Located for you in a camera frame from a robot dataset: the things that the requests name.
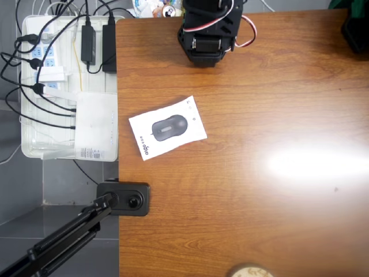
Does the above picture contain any orange white mouse box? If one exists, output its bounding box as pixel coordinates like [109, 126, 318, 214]
[128, 95, 208, 162]

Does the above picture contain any black spring boom stand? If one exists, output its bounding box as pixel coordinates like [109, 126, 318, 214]
[0, 178, 151, 277]

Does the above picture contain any white router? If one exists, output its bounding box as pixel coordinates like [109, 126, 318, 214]
[74, 91, 119, 161]

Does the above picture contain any wide black power adapter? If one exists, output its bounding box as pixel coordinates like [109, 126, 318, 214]
[102, 24, 117, 73]

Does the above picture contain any drink can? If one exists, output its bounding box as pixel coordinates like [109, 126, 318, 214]
[161, 3, 177, 18]

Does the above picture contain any slim black power adapter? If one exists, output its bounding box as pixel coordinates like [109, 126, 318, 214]
[81, 24, 97, 66]

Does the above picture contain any plastic bag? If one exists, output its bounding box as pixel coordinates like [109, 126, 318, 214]
[131, 0, 163, 18]

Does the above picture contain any white charger plug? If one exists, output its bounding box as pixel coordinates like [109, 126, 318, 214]
[38, 66, 65, 83]

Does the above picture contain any round wooden coaster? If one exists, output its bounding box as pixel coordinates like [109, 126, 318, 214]
[227, 263, 274, 277]

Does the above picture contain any white power strip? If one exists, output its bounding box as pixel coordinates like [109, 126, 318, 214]
[28, 24, 63, 90]

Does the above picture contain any black perforated plastic block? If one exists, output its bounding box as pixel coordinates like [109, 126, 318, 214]
[341, 8, 369, 55]

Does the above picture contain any green clamp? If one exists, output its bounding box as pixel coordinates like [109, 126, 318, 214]
[328, 0, 354, 10]

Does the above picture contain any white plastic cable tray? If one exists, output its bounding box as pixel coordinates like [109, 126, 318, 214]
[21, 14, 126, 162]

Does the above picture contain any red white servo wire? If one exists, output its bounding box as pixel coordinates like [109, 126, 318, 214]
[183, 0, 257, 53]

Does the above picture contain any yellow cable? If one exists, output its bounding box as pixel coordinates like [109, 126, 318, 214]
[71, 40, 84, 92]

